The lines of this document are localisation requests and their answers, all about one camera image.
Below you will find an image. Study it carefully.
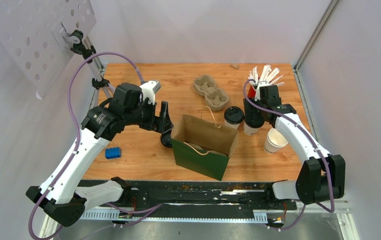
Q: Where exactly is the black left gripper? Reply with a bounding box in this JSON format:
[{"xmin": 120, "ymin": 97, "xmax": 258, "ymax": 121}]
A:
[{"xmin": 124, "ymin": 96, "xmax": 175, "ymax": 133}]

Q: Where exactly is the black coffee cup lid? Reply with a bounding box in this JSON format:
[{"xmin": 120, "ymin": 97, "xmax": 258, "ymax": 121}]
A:
[{"xmin": 223, "ymin": 106, "xmax": 245, "ymax": 125}]

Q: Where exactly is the white paper coffee cup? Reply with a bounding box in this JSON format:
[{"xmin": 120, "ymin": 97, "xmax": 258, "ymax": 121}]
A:
[{"xmin": 224, "ymin": 120, "xmax": 241, "ymax": 130}]

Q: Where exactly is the green paper bag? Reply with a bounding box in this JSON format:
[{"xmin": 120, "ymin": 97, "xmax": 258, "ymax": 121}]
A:
[{"xmin": 171, "ymin": 114, "xmax": 239, "ymax": 181}]

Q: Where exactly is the cardboard cup carrier stack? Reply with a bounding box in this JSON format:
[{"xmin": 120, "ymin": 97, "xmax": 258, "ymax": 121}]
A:
[{"xmin": 193, "ymin": 75, "xmax": 229, "ymax": 112}]

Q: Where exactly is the single cardboard cup carrier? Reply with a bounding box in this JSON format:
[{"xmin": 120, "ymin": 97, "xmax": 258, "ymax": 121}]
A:
[{"xmin": 192, "ymin": 145, "xmax": 228, "ymax": 157}]

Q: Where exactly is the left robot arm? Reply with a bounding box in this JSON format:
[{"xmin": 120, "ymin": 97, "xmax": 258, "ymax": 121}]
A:
[{"xmin": 26, "ymin": 80, "xmax": 173, "ymax": 227}]

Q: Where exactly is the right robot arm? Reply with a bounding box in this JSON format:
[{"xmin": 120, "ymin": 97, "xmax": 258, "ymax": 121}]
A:
[{"xmin": 243, "ymin": 85, "xmax": 346, "ymax": 209}]

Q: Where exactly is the red cylindrical straw holder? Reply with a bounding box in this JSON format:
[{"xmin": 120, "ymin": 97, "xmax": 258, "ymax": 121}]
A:
[{"xmin": 246, "ymin": 85, "xmax": 257, "ymax": 99}]

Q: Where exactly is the white paper cup stack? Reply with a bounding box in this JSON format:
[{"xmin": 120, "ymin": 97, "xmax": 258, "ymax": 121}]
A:
[{"xmin": 264, "ymin": 128, "xmax": 289, "ymax": 154}]

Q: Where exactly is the wrapped white straws bundle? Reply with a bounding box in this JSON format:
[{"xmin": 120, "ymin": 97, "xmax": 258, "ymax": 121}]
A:
[{"xmin": 248, "ymin": 64, "xmax": 284, "ymax": 89}]

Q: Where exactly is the blue toy brick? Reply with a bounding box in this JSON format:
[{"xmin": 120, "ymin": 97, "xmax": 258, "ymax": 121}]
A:
[{"xmin": 104, "ymin": 147, "xmax": 122, "ymax": 160}]

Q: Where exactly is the white tripod stand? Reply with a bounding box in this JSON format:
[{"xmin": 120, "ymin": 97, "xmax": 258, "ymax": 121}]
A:
[{"xmin": 69, "ymin": 29, "xmax": 114, "ymax": 98}]

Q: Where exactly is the white perforated board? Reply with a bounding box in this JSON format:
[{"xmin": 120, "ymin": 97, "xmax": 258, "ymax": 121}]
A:
[{"xmin": 0, "ymin": 0, "xmax": 96, "ymax": 99}]

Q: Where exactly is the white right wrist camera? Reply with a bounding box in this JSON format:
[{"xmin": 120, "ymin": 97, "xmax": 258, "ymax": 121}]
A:
[{"xmin": 254, "ymin": 80, "xmax": 270, "ymax": 101}]

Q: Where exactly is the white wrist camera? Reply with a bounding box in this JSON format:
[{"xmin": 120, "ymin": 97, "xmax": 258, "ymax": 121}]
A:
[
  {"xmin": 254, "ymin": 80, "xmax": 270, "ymax": 101},
  {"xmin": 139, "ymin": 80, "xmax": 161, "ymax": 105}
]

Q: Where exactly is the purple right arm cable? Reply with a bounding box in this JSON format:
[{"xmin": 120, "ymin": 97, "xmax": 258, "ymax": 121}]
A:
[{"xmin": 242, "ymin": 78, "xmax": 336, "ymax": 214}]

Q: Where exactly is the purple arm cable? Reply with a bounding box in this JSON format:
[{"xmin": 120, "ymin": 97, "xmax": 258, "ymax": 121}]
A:
[
  {"xmin": 242, "ymin": 78, "xmax": 336, "ymax": 214},
  {"xmin": 28, "ymin": 51, "xmax": 146, "ymax": 240}
]

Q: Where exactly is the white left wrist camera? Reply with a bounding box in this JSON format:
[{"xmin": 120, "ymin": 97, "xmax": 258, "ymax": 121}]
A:
[{"xmin": 139, "ymin": 80, "xmax": 161, "ymax": 105}]

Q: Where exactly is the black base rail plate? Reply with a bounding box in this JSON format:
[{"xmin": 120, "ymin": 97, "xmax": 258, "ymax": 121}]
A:
[{"xmin": 97, "ymin": 179, "xmax": 297, "ymax": 220}]

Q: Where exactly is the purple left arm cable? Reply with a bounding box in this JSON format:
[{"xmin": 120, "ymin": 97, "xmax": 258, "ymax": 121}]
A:
[{"xmin": 28, "ymin": 51, "xmax": 146, "ymax": 240}]

